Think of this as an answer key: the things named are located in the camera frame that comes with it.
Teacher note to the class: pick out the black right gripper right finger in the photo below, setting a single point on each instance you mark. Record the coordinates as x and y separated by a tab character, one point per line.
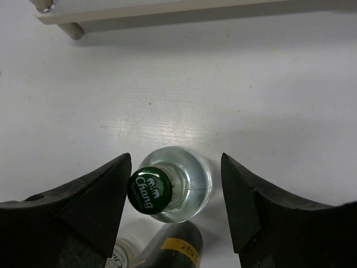
271	227

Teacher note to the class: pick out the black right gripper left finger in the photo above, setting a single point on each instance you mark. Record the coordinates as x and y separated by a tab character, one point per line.
73	225

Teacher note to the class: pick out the beige two-tier shelf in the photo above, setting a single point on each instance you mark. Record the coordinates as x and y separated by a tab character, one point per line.
79	18

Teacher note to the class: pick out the Chang soda bottle front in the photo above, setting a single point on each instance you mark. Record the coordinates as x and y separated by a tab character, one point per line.
124	254

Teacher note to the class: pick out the chang soda bottle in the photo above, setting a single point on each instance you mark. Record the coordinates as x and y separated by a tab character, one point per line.
124	254
172	184

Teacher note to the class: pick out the dark can left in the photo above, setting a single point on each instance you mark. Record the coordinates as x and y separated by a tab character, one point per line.
175	245

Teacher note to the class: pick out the Chang soda bottle rear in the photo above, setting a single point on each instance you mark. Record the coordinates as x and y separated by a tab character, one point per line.
172	184

